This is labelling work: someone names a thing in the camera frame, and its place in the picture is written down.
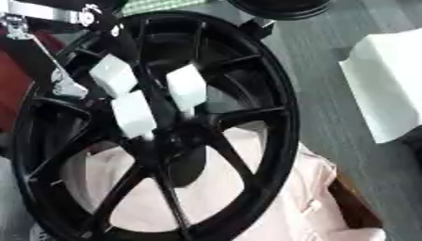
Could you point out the white foam block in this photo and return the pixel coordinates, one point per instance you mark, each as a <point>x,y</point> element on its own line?
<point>387,84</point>

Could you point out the black spoked wheel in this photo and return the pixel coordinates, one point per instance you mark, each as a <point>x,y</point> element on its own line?
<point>277,125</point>

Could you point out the brown cardboard box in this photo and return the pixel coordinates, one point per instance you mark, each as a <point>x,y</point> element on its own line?
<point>358,208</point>

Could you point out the black round wheel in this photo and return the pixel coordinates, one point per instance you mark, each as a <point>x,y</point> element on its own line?
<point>283,8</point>

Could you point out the pale pink cloth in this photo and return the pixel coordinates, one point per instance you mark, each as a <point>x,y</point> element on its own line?
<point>310,204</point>

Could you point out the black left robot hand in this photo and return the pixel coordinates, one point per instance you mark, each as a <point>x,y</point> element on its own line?
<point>118,39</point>

